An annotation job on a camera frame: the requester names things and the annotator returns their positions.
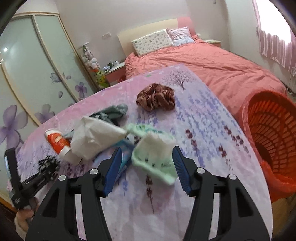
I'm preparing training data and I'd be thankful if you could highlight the black white checkered cloth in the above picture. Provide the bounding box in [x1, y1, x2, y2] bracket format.
[38, 155, 60, 181]

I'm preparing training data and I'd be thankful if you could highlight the red white paper cup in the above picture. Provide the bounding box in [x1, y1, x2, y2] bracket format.
[44, 128, 82, 166]

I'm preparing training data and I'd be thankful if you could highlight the white plastic bag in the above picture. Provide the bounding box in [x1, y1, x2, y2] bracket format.
[71, 116, 127, 160]

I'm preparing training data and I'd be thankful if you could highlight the light green face towel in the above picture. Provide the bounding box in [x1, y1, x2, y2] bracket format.
[124, 123, 178, 186]

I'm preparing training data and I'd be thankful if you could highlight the person's left hand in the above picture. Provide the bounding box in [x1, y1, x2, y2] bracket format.
[14, 197, 39, 240]

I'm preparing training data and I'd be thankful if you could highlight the orange plastic basket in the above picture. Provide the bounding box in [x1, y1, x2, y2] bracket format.
[238, 90, 295, 202]

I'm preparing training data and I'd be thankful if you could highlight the dark green towel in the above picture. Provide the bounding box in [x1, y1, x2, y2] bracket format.
[90, 103, 128, 126]

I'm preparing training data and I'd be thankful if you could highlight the floral glass wardrobe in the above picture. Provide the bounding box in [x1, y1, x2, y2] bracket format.
[1, 13, 95, 150]

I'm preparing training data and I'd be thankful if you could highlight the pink floral bed sheet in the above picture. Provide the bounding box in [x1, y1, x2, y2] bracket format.
[17, 65, 273, 240]

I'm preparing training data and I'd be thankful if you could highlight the coral pink duvet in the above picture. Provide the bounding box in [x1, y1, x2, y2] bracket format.
[125, 39, 285, 118]

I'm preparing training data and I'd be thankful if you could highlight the hanging plush toy rack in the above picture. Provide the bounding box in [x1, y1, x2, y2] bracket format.
[78, 42, 110, 90]

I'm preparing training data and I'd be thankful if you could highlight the brown plaid scrunchie cloth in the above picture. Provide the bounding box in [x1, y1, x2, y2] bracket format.
[136, 83, 175, 112]

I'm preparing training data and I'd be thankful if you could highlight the pink bedside table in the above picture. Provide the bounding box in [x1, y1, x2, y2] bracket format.
[104, 62, 126, 86]

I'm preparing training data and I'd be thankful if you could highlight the pink curtain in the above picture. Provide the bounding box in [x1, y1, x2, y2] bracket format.
[252, 1, 295, 72]

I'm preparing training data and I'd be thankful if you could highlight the far bedside table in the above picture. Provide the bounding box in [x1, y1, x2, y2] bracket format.
[204, 39, 221, 48]

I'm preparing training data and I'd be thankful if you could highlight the cream pink headboard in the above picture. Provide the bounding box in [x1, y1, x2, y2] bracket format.
[117, 16, 196, 57]

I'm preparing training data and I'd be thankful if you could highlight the pink striped pillow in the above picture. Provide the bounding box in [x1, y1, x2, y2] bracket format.
[167, 26, 194, 46]

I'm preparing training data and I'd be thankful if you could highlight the white floral pillow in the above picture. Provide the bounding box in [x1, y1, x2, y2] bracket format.
[132, 29, 174, 57]

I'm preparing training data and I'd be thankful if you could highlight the wall power outlet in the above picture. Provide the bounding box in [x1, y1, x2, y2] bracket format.
[102, 32, 111, 39]

